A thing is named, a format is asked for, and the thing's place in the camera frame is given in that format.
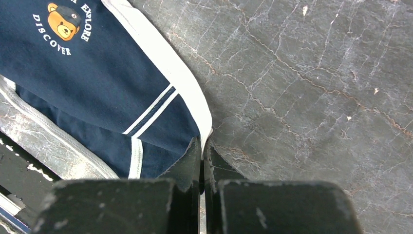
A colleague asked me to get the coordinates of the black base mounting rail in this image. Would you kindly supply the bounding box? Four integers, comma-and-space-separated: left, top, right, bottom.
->
0, 133, 60, 234

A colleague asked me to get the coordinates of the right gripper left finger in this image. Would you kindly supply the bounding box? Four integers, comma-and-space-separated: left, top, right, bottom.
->
32, 138, 202, 234

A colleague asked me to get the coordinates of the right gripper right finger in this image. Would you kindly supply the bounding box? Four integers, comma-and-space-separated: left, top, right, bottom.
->
203, 140, 363, 234

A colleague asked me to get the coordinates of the navy blue white-trimmed underwear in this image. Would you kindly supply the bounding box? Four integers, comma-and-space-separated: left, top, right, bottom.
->
0, 0, 212, 179

